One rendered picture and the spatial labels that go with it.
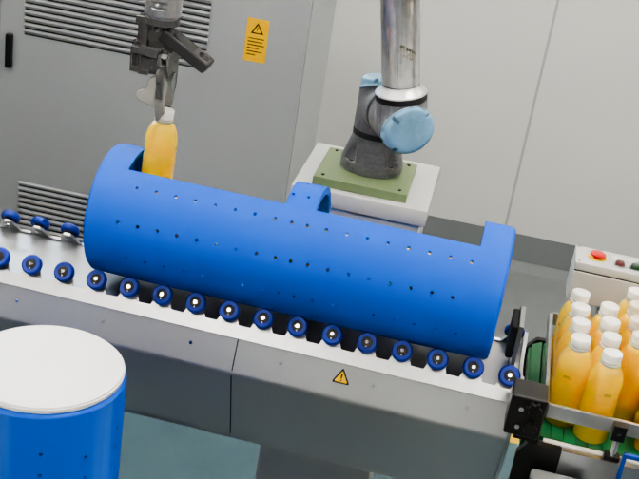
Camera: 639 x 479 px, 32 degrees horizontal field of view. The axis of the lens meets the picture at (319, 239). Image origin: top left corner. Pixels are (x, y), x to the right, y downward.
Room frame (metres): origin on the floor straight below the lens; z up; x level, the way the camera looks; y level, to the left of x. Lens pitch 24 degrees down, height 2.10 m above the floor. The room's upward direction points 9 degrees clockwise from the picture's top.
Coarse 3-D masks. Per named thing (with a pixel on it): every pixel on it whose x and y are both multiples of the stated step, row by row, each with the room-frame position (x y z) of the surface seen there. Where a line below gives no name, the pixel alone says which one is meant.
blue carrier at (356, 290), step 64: (128, 192) 2.12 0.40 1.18; (192, 192) 2.12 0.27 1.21; (320, 192) 2.16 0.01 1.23; (128, 256) 2.09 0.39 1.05; (192, 256) 2.06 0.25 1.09; (256, 256) 2.05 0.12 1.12; (320, 256) 2.04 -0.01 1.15; (384, 256) 2.03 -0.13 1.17; (448, 256) 2.03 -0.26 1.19; (512, 256) 2.05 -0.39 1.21; (320, 320) 2.07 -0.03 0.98; (384, 320) 2.01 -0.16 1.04; (448, 320) 1.98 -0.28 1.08
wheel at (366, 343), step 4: (368, 332) 2.06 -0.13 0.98; (360, 336) 2.05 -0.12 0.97; (364, 336) 2.05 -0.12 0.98; (368, 336) 2.05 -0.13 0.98; (372, 336) 2.05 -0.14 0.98; (376, 336) 2.05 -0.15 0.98; (360, 340) 2.04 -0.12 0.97; (364, 340) 2.04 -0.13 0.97; (368, 340) 2.04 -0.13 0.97; (372, 340) 2.04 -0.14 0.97; (376, 340) 2.04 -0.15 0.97; (360, 344) 2.04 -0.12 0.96; (364, 344) 2.04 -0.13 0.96; (368, 344) 2.04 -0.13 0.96; (372, 344) 2.04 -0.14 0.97; (376, 344) 2.04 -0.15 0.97; (360, 348) 2.03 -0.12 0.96; (364, 348) 2.03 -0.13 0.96; (368, 348) 2.03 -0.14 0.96; (372, 348) 2.03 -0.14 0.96; (376, 348) 2.04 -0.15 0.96; (364, 352) 2.03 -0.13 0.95; (368, 352) 2.03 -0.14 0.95; (372, 352) 2.03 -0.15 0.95
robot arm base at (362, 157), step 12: (360, 132) 2.49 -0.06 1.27; (348, 144) 2.52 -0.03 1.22; (360, 144) 2.49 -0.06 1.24; (372, 144) 2.48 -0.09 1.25; (384, 144) 2.48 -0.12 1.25; (348, 156) 2.50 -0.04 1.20; (360, 156) 2.47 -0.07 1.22; (372, 156) 2.47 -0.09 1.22; (384, 156) 2.47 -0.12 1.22; (396, 156) 2.50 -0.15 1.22; (348, 168) 2.48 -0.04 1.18; (360, 168) 2.46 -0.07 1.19; (372, 168) 2.46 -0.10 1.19; (384, 168) 2.47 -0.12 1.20; (396, 168) 2.49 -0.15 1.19
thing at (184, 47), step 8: (168, 32) 2.20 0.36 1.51; (176, 32) 2.22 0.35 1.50; (160, 40) 2.20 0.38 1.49; (168, 40) 2.20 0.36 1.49; (176, 40) 2.20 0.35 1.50; (184, 40) 2.22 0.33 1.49; (176, 48) 2.20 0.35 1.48; (184, 48) 2.19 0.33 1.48; (192, 48) 2.21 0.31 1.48; (200, 48) 2.23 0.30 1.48; (184, 56) 2.19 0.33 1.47; (192, 56) 2.19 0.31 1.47; (200, 56) 2.20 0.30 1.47; (208, 56) 2.21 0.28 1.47; (192, 64) 2.19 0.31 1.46; (200, 64) 2.19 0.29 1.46; (208, 64) 2.19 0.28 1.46
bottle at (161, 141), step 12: (156, 132) 2.20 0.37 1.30; (168, 132) 2.20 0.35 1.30; (156, 144) 2.19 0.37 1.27; (168, 144) 2.20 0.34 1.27; (144, 156) 2.21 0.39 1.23; (156, 156) 2.19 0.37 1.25; (168, 156) 2.20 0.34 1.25; (144, 168) 2.20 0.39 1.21; (156, 168) 2.19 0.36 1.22; (168, 168) 2.20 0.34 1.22
